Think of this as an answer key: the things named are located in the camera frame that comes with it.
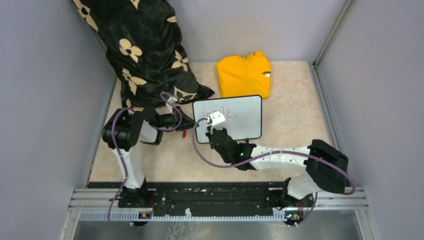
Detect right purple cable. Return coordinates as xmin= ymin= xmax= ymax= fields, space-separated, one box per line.
xmin=191 ymin=117 xmax=357 ymax=196

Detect black floral fleece blanket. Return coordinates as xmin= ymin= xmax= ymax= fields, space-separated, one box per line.
xmin=73 ymin=0 xmax=214 ymax=108

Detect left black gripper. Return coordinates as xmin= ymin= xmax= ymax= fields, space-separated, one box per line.
xmin=156 ymin=105 xmax=200 ymax=132

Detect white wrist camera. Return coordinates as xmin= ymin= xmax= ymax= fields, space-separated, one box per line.
xmin=206 ymin=110 xmax=226 ymax=134
xmin=166 ymin=94 xmax=178 ymax=108

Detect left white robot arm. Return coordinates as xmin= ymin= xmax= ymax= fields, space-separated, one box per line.
xmin=101 ymin=106 xmax=195 ymax=208

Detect folded yellow shirt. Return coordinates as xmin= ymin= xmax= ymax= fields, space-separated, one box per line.
xmin=216 ymin=51 xmax=272 ymax=99

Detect black framed whiteboard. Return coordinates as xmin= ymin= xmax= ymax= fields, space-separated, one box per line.
xmin=192 ymin=95 xmax=263 ymax=141

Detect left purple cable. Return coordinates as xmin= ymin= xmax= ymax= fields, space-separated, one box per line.
xmin=106 ymin=91 xmax=183 ymax=233

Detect white slotted cable duct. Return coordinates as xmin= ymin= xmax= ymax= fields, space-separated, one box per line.
xmin=79 ymin=208 xmax=287 ymax=222

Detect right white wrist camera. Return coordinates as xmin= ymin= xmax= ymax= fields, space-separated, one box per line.
xmin=206 ymin=110 xmax=226 ymax=134

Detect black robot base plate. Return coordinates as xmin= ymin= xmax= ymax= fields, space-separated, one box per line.
xmin=87 ymin=181 xmax=316 ymax=218

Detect right aluminium frame rail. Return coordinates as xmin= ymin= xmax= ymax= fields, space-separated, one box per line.
xmin=308 ymin=0 xmax=380 ymax=240

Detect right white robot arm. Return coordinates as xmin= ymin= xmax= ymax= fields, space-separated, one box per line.
xmin=205 ymin=129 xmax=349 ymax=206

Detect purple cable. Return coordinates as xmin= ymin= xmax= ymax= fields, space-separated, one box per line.
xmin=191 ymin=117 xmax=357 ymax=196
xmin=106 ymin=91 xmax=183 ymax=233

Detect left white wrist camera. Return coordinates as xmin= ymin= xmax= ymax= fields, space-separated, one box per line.
xmin=166 ymin=94 xmax=178 ymax=108

